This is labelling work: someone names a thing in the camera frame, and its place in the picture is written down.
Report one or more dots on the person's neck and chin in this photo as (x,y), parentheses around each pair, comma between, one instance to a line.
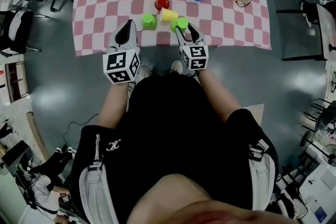
(194,202)

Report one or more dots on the green paper cup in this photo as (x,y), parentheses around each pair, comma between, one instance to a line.
(149,21)
(179,23)

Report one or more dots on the black mesh chair white cloth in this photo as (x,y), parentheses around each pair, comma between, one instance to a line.
(18,31)

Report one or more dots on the black framed side table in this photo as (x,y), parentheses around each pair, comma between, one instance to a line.
(325,31)

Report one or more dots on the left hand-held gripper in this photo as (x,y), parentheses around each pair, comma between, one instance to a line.
(115,61)

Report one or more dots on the person's left shoe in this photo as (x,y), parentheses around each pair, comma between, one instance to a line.
(144,70)

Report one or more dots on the person's right shoe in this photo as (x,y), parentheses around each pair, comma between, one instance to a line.
(176,66)

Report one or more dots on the person's left forearm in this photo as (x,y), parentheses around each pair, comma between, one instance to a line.
(115,105)

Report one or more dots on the person's black shirt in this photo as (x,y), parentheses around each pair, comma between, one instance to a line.
(170,133)

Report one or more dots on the person's shoe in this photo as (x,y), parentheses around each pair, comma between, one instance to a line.
(144,70)
(176,66)

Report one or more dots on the beige floor mat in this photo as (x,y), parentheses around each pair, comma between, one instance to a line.
(253,114)

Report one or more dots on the yellow paper cup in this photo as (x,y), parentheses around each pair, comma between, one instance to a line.
(168,15)

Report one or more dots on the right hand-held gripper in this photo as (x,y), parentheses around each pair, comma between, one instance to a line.
(195,56)

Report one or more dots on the red paper cup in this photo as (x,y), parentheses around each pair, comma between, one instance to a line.
(162,2)

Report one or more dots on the person's right forearm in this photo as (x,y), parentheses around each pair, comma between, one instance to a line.
(219,97)

